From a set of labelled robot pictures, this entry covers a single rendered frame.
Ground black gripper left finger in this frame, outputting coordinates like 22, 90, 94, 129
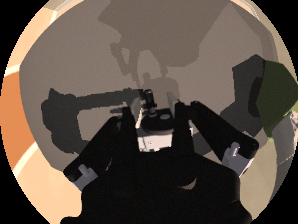
63, 97, 143, 197

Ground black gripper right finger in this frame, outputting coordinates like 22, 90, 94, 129
166, 91, 259, 194

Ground grey bench vise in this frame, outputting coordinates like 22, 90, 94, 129
137, 89, 174, 152

